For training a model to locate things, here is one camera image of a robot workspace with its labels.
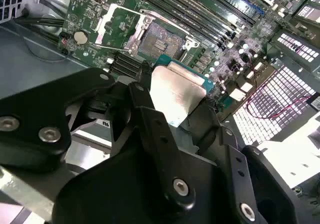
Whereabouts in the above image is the metal socket cover frame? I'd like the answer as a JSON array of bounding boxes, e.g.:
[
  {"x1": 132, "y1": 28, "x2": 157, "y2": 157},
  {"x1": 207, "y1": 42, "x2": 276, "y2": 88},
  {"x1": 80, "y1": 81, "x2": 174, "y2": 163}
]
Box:
[{"x1": 94, "y1": 3, "x2": 149, "y2": 53}]

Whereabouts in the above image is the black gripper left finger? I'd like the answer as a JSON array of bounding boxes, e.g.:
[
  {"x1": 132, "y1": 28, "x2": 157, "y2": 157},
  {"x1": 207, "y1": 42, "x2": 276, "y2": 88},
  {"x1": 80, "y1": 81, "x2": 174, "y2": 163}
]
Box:
[{"x1": 0, "y1": 61, "x2": 196, "y2": 213}]

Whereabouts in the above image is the silver topped green CPU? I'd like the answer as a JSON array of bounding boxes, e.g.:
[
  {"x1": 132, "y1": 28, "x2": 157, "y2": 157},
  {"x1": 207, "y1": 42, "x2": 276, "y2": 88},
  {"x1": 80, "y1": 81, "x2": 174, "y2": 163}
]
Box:
[{"x1": 149, "y1": 54, "x2": 216, "y2": 128}]

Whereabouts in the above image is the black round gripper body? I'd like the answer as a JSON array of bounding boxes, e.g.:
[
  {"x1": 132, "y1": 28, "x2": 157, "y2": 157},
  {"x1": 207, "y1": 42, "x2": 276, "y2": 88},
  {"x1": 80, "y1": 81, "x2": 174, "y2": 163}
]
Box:
[{"x1": 51, "y1": 138, "x2": 241, "y2": 224}]

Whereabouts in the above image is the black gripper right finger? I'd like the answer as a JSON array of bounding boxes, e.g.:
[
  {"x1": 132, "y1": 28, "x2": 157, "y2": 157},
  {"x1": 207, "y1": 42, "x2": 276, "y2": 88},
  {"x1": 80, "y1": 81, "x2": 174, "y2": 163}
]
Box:
[{"x1": 189, "y1": 99, "x2": 304, "y2": 224}]

